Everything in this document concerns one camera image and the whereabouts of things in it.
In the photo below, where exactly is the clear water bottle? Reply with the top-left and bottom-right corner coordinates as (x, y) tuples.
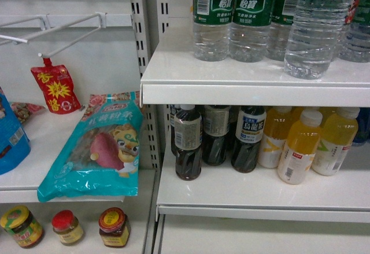
(284, 0), (351, 79)

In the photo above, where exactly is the white water shelf board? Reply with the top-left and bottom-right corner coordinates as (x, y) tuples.
(140, 21), (369, 107)

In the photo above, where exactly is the white lower drink shelf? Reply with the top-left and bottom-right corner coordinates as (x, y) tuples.
(157, 144), (369, 223)

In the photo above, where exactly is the water bottle barcode label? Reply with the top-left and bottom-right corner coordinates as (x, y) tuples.
(193, 0), (235, 62)

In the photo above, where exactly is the water bottle green label left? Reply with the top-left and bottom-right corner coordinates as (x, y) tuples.
(229, 0), (274, 62)

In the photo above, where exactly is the white snack shelf board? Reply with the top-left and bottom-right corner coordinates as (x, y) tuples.
(1, 111), (157, 204)

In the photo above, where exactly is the water bottle rear barcode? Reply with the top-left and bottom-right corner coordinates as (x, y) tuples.
(266, 0), (297, 61)

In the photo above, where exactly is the water bottle far right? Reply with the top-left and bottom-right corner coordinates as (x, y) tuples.
(338, 0), (369, 63)

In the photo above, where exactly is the dark oolong tea bottle front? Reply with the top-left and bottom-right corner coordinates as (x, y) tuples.
(175, 104), (202, 181)

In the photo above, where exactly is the dark oolong tea bottle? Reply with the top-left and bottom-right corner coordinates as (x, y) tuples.
(202, 105), (231, 166)
(175, 104), (202, 181)
(231, 106), (267, 173)

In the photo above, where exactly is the dark oolong tea bottle middle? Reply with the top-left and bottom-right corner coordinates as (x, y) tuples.
(202, 105), (231, 166)

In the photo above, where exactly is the dark oolong tea bottle right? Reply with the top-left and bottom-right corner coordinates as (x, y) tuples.
(231, 106), (267, 173)

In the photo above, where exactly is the yellow juice bottle left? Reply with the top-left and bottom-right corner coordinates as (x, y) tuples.
(258, 106), (293, 168)

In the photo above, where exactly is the yellow juice bottle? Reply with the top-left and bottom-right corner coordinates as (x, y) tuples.
(277, 109), (323, 185)
(258, 106), (293, 168)
(312, 107), (360, 176)

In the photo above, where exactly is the teal sweet potato noodle bag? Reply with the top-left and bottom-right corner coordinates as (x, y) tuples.
(37, 91), (143, 202)

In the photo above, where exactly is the yellow juice bottle front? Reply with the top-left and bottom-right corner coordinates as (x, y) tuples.
(277, 109), (323, 185)

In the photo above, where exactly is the red sauce pouch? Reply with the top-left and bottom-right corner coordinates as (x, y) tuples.
(31, 58), (81, 115)

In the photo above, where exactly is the chili sauce jar red lid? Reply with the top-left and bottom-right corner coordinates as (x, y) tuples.
(98, 207), (131, 248)

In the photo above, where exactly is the yellow juice bottle right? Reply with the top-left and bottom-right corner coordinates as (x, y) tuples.
(312, 107), (360, 176)

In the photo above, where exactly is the flat pink snack packet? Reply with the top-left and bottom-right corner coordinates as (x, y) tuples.
(10, 102), (46, 124)

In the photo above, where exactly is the jar with red lid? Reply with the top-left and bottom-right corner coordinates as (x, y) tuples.
(51, 209), (84, 246)

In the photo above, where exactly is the blue snack bag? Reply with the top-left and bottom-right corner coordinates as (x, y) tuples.
(1, 89), (31, 175)

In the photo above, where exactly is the jar with yellow lid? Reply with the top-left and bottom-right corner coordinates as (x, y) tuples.
(1, 205), (44, 249)

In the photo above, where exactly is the white wire peg hook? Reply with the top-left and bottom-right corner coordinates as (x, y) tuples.
(1, 15), (50, 45)
(37, 12), (108, 58)

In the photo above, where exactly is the white wire peg hook left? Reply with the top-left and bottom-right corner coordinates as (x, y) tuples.
(1, 15), (50, 45)

